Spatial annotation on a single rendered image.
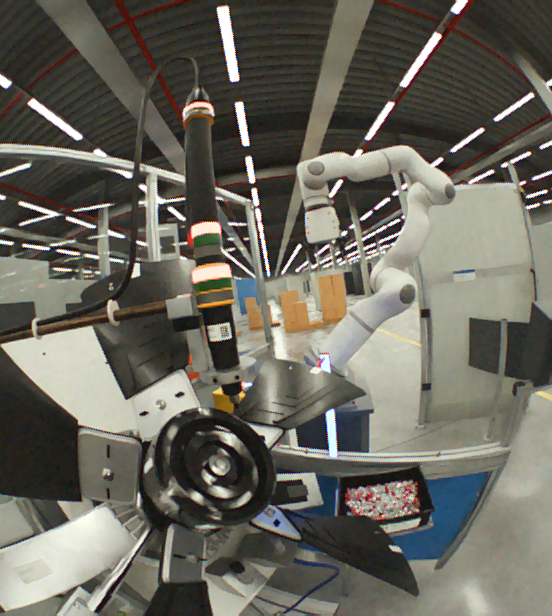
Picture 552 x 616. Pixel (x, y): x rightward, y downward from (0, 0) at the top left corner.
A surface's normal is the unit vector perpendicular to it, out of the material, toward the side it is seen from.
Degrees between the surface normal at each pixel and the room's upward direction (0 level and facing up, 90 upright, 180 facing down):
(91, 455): 93
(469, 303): 90
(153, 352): 51
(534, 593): 0
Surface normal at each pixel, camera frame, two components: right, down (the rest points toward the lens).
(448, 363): -0.46, 0.14
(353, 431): -0.25, 0.11
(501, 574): -0.15, -0.99
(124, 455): 0.58, 0.03
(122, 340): -0.04, -0.51
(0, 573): 0.57, -0.71
